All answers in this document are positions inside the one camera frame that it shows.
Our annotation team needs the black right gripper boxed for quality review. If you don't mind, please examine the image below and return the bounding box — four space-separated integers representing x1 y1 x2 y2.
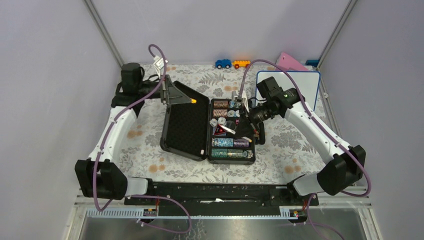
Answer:
234 100 279 140

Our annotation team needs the blue framed whiteboard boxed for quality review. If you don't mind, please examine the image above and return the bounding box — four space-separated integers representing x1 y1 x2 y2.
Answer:
256 70 321 111

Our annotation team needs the white orange whiteboard marker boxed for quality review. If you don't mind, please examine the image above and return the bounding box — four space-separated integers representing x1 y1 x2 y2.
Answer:
217 124 253 143

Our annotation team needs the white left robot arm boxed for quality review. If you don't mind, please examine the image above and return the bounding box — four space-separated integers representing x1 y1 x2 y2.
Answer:
74 62 198 206

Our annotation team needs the red triangle all-in marker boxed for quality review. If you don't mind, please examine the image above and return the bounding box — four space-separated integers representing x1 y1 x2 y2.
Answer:
213 124 227 137

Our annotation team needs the black poker chip case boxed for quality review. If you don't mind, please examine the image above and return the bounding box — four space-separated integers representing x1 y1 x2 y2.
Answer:
160 81 266 165

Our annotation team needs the floral table cloth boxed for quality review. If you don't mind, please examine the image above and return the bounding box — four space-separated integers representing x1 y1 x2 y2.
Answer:
118 64 324 185

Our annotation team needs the blue toy car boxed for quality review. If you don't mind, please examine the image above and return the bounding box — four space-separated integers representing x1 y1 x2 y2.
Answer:
215 59 232 69

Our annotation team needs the orange toy car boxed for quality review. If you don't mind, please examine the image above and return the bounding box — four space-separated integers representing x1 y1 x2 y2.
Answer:
232 60 251 69

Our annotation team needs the pink box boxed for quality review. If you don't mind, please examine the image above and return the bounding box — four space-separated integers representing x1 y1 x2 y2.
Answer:
276 52 309 72

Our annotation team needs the blue block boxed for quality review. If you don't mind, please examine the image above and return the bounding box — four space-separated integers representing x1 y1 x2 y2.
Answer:
305 59 320 68

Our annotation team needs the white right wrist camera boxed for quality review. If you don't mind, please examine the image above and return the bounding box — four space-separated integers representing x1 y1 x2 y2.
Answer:
229 90 249 109

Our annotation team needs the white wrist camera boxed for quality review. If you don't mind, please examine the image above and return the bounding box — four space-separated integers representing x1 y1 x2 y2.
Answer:
229 90 249 109
153 55 168 69

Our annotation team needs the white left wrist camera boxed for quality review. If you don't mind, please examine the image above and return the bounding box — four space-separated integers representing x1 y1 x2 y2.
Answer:
153 55 168 69

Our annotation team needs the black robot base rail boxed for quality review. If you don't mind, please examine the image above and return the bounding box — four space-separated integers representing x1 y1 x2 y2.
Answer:
124 181 319 217

